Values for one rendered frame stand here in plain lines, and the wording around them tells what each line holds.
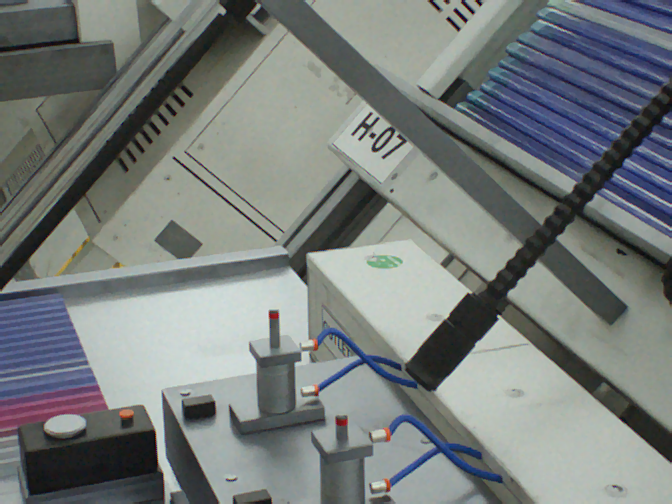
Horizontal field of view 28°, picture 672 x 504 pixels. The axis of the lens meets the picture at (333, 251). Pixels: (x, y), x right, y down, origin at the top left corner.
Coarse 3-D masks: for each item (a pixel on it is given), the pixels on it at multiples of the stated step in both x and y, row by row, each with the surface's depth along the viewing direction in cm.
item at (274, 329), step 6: (270, 312) 73; (276, 312) 73; (270, 318) 74; (276, 318) 74; (270, 324) 74; (276, 324) 74; (270, 330) 74; (276, 330) 74; (270, 336) 74; (276, 336) 74; (270, 342) 74; (276, 342) 74
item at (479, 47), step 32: (512, 0) 100; (544, 0) 103; (480, 32) 100; (512, 32) 103; (448, 64) 100; (480, 64) 103; (416, 96) 102; (448, 96) 102; (352, 128) 114; (384, 128) 110; (448, 128) 102; (480, 128) 93; (352, 160) 111; (384, 160) 107; (512, 160) 88; (544, 192) 90; (608, 224) 79; (640, 224) 74
